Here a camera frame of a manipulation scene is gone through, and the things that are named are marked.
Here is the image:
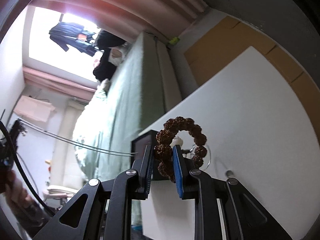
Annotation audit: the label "brown rudraksha bead bracelet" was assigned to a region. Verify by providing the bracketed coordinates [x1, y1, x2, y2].
[153, 115, 208, 183]

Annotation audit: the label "silver bangle ring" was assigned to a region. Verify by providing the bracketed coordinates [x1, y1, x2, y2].
[187, 144, 212, 170]

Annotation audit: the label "black square jewelry box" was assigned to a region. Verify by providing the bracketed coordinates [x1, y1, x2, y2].
[131, 129, 176, 185]

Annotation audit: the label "person's left hand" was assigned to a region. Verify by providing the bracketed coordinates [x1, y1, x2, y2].
[4, 171, 43, 220]

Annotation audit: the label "green white duvet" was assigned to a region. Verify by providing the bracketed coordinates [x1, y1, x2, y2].
[72, 79, 111, 180]

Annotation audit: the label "pink hanging cloth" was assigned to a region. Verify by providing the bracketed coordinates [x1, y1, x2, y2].
[13, 95, 55, 122]

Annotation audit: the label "beige headboard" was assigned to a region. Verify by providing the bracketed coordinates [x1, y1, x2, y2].
[50, 100, 85, 190]

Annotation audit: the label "bed with green sheet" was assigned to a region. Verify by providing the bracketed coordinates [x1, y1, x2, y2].
[96, 32, 182, 181]

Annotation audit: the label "pink curtain left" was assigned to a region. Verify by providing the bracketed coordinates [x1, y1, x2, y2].
[22, 66, 96, 101]

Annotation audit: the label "pink curtain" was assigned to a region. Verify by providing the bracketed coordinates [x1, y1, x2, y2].
[22, 66, 96, 101]
[30, 0, 208, 43]

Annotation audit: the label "green object on floor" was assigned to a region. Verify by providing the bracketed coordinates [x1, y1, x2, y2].
[168, 37, 180, 46]

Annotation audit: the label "dark hanging clothes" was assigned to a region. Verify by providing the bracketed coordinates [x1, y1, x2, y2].
[49, 22, 97, 57]

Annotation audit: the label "pink curtain right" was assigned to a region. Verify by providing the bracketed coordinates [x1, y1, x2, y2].
[30, 0, 208, 43]

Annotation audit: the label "black cable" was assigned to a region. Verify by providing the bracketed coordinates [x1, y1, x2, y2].
[0, 119, 57, 217]

